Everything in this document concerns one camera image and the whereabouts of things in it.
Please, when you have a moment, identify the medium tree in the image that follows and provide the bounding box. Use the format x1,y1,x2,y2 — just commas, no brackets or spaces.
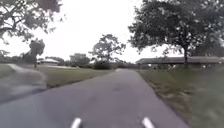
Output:
89,33,127,71

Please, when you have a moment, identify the grey asphalt path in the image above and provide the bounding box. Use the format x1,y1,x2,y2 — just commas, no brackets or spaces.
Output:
0,68,191,128

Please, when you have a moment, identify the grass field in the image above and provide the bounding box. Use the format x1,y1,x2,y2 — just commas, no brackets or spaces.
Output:
0,63,116,90
136,65,224,128

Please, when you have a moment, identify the long low building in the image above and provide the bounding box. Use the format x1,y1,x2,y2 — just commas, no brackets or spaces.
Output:
135,55,224,70

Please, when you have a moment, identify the small pale building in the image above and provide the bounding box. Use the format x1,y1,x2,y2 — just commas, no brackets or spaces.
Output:
37,58,61,66

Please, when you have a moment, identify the robot's own part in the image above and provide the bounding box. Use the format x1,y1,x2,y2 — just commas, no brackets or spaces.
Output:
69,117,83,128
141,116,156,128

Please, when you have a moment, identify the small slender tree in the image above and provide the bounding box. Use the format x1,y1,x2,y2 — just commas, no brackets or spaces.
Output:
27,38,46,70

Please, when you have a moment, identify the large dark tree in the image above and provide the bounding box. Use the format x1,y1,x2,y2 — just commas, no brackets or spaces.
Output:
127,0,224,67

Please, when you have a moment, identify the row of distant bushes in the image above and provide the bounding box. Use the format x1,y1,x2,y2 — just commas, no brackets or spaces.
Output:
0,49,38,65

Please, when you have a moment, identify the grey side path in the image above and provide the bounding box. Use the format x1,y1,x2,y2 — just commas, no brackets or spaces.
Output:
0,63,48,105

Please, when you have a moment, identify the large spreading tree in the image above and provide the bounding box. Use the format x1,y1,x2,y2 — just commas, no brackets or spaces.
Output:
0,0,64,43

